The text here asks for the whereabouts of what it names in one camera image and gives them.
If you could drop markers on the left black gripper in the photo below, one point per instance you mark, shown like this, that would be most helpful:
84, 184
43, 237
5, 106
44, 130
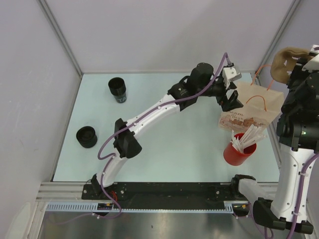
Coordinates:
231, 103

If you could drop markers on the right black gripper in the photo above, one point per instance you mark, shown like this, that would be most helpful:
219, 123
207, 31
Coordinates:
297, 71

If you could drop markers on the brown pulp cup carrier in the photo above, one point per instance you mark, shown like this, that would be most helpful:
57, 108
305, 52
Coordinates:
285, 61

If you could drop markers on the paper takeout bag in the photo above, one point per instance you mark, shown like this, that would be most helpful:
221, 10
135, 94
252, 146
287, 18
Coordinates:
260, 107

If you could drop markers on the tall black tumbler cup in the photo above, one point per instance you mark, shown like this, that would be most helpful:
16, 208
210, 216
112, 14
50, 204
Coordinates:
118, 89

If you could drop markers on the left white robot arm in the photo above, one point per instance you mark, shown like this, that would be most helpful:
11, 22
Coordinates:
203, 81

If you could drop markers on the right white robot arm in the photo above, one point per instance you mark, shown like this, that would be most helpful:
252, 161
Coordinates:
298, 132

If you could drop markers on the red straw holder cup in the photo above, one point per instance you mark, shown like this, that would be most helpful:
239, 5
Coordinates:
234, 157

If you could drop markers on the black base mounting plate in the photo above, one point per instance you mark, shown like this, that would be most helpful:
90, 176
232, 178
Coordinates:
172, 196

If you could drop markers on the short black cup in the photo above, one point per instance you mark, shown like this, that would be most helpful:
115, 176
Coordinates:
87, 137

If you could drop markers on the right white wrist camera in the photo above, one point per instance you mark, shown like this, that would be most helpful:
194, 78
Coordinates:
312, 64

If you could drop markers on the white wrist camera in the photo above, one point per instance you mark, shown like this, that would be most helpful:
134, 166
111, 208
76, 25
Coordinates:
229, 75
312, 64

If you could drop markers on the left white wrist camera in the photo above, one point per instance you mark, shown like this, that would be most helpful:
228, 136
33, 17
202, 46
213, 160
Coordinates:
229, 75

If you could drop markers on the aluminium frame rail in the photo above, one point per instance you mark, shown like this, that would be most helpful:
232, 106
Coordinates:
60, 192

